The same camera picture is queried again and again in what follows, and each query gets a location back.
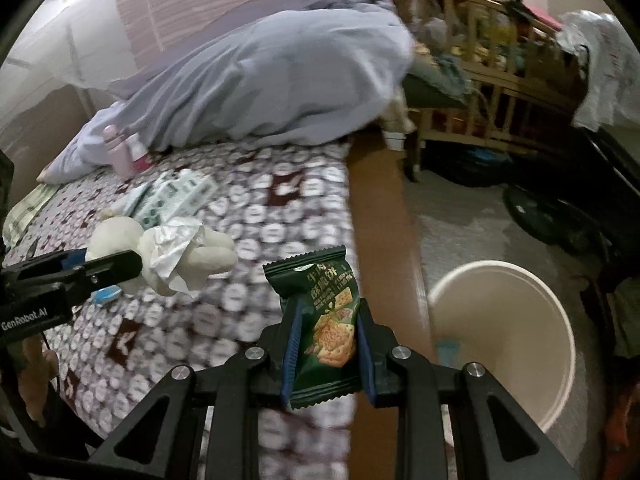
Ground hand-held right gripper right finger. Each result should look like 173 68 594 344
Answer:
356 297 583 480

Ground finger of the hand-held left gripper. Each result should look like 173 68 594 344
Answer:
0 251 87 280
0 249 144 292

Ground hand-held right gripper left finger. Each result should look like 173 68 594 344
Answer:
87 305 306 480

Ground green snack packet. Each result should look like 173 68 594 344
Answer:
262 245 363 410

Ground crinkled white wrapper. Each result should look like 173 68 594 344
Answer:
149 217 203 283

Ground cream plastic bin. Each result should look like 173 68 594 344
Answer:
426 260 576 436

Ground person's left hand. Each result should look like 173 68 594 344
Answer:
20 335 60 413

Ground small light blue wrapper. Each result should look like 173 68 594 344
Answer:
94 285 122 307

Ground striped green towel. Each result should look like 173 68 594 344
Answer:
2 185 56 246

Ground green white tissue pack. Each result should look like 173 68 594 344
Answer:
136 182 175 227
160 170 216 221

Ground light blue scrap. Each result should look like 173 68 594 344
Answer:
435 340 463 366

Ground white bottle pink base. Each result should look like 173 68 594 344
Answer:
125 132 154 174

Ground printed brown white blanket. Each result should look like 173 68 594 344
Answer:
0 140 361 480

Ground dark bag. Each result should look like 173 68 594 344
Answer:
435 147 516 187

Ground black floor fan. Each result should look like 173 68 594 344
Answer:
502 180 616 261

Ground grey blue quilt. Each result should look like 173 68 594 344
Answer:
37 10 416 184

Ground pale green cloth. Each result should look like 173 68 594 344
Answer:
610 275 640 357

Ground red orange cloth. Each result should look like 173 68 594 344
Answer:
604 385 640 463

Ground dark green cloth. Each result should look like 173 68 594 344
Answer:
404 55 476 109

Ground lilac cloth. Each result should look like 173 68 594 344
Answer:
60 0 396 101

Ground wooden crib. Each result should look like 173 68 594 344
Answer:
385 0 591 182

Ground white hanging cloth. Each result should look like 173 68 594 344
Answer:
555 10 640 131

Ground brown wooden bed frame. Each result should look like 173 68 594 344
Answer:
345 127 453 480

